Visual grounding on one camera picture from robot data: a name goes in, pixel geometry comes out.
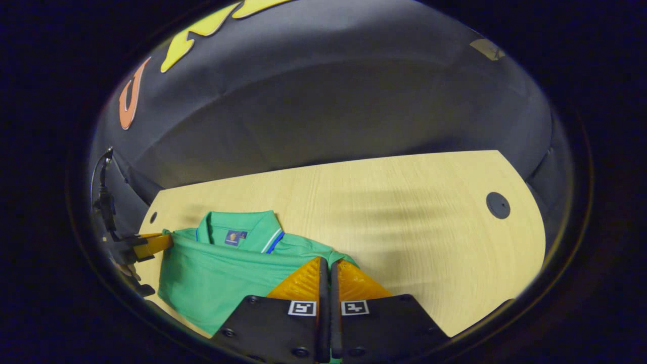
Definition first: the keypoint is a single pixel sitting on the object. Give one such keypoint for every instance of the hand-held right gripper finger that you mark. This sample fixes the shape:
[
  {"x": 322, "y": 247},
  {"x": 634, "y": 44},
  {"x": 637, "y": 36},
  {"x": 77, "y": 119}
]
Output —
[
  {"x": 324, "y": 323},
  {"x": 336, "y": 323}
]

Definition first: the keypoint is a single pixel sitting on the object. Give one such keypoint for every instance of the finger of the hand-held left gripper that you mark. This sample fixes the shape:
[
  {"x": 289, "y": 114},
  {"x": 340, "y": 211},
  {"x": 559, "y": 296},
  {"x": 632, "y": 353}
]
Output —
[{"x": 154, "y": 245}]

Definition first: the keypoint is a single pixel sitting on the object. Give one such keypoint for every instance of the green T-shirt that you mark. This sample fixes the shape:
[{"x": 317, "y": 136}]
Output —
[{"x": 217, "y": 273}]

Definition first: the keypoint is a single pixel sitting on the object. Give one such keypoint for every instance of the black backdrop cloth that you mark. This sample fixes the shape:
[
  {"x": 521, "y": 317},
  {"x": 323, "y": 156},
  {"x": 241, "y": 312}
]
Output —
[{"x": 328, "y": 101}]

